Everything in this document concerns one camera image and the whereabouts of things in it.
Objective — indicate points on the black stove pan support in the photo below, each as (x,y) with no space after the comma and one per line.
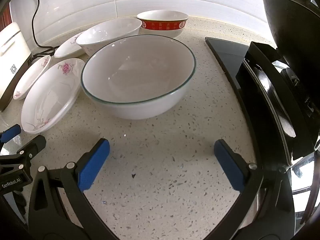
(265,62)

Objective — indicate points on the red-banded white bowl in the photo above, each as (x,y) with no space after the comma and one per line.
(162,26)

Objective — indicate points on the red-brown wooden furniture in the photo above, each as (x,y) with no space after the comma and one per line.
(5,17)

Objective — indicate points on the white rice cooker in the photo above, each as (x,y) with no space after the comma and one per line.
(12,55)

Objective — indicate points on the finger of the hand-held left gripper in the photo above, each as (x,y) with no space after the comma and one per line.
(33,147)
(10,133)

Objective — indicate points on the black glass cooktop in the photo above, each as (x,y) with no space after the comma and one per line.
(225,52)

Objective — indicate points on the large green-rimmed white bowl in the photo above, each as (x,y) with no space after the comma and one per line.
(137,75)

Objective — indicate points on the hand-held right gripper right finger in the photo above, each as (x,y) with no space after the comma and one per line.
(228,166)

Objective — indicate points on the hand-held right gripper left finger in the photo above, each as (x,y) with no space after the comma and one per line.
(93,166)

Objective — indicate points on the black wok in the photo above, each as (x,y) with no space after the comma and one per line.
(292,30)

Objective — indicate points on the plain white bowl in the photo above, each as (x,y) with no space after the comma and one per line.
(110,33)

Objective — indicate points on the white floral plate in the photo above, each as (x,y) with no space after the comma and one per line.
(47,100)
(31,77)
(68,47)

